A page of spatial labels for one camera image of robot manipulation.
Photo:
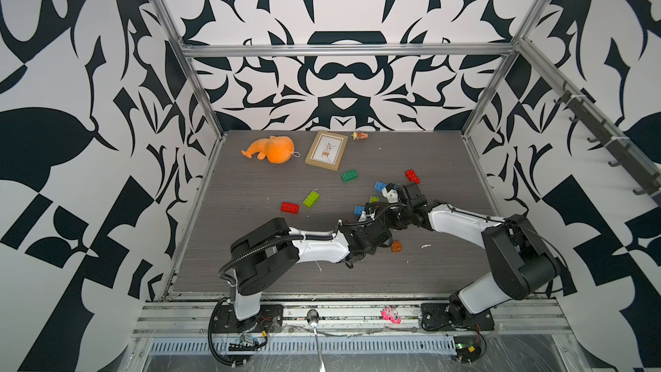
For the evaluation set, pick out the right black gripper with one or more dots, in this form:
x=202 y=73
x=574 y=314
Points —
x=392 y=226

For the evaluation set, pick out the red lego brick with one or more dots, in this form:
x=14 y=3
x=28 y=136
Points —
x=290 y=208
x=412 y=176

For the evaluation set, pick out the pink toy on rail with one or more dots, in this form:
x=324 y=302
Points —
x=391 y=314

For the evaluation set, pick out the red lego brick far right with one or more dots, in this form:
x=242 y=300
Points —
x=412 y=176

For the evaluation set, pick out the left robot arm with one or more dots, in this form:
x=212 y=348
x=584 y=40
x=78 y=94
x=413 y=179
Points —
x=265 y=254

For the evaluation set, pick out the orange plush toy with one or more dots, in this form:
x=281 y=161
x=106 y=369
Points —
x=276 y=149

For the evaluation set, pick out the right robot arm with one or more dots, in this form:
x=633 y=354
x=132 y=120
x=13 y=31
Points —
x=520 y=260

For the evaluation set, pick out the wooden picture frame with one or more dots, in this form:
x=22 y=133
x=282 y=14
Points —
x=327 y=150

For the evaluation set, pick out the red lego brick upper left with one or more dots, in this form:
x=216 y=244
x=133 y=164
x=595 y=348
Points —
x=290 y=208

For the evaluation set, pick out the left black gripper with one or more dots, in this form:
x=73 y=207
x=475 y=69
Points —
x=350 y=230

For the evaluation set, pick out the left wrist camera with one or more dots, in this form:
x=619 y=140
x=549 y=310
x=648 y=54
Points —
x=370 y=214

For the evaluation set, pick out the small toy figure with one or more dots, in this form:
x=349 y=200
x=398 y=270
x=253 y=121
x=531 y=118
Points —
x=358 y=136

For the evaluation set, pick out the metal spoon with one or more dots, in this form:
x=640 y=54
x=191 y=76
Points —
x=312 y=319

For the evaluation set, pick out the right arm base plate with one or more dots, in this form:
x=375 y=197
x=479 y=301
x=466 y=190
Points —
x=443 y=317

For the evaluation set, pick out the dark green lego brick centre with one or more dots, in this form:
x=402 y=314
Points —
x=350 y=175

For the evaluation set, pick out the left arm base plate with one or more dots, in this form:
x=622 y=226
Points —
x=224 y=320

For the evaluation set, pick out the wall hook rack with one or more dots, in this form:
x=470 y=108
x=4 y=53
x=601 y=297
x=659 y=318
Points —
x=605 y=134

